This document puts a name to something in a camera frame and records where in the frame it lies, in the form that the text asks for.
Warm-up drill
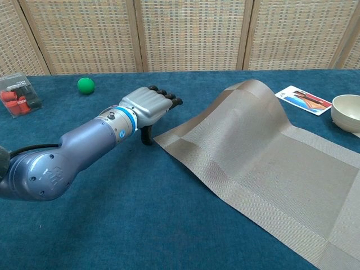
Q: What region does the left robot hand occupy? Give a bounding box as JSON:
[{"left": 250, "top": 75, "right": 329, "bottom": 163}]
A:
[{"left": 120, "top": 85, "right": 184, "bottom": 146}]

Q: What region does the brown woven placemat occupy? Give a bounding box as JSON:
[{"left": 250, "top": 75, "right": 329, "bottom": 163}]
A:
[{"left": 153, "top": 79, "right": 360, "bottom": 268}]

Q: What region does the beige bowl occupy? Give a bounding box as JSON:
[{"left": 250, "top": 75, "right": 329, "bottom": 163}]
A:
[{"left": 330, "top": 94, "right": 360, "bottom": 133}]

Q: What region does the green ball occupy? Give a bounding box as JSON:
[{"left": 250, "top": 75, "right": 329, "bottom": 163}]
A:
[{"left": 77, "top": 77, "right": 96, "bottom": 96}]

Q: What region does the blue carpet table cover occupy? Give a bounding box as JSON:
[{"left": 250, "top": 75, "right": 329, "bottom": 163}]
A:
[{"left": 0, "top": 69, "right": 360, "bottom": 270}]

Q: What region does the clear box of earplugs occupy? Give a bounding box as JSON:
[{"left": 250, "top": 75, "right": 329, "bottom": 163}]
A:
[{"left": 0, "top": 72, "right": 43, "bottom": 119}]

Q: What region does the illustrated picture card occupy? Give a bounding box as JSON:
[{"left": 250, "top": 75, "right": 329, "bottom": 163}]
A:
[{"left": 273, "top": 85, "right": 334, "bottom": 116}]

